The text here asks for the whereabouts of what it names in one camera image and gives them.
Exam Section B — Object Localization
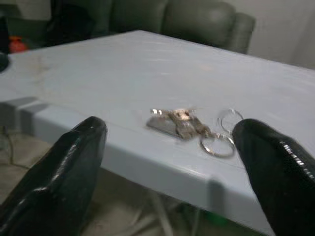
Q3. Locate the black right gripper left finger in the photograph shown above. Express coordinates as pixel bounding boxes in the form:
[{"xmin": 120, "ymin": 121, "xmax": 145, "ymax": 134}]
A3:
[{"xmin": 0, "ymin": 116, "xmax": 108, "ymax": 236}]

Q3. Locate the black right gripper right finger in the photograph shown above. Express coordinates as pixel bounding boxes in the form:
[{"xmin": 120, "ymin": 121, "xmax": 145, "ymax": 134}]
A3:
[{"xmin": 231, "ymin": 118, "xmax": 315, "ymax": 236}]

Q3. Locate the silver bunch of keys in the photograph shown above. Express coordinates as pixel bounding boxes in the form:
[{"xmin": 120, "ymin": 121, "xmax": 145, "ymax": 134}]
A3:
[{"xmin": 145, "ymin": 107, "xmax": 245, "ymax": 158}]

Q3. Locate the light blue plastic table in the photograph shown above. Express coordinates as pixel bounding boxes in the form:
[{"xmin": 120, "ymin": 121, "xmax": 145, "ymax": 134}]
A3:
[{"xmin": 0, "ymin": 29, "xmax": 315, "ymax": 236}]

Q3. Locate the orange round object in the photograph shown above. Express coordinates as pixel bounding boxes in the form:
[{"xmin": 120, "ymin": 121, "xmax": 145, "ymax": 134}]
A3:
[{"xmin": 8, "ymin": 35, "xmax": 27, "ymax": 54}]

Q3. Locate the black bag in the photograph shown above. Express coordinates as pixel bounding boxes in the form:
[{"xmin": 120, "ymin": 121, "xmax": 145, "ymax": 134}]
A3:
[{"xmin": 44, "ymin": 9, "xmax": 95, "ymax": 47}]

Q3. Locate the grey-green leather sofa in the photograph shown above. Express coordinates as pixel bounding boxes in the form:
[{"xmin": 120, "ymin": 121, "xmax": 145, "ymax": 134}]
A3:
[{"xmin": 97, "ymin": 0, "xmax": 256, "ymax": 55}]

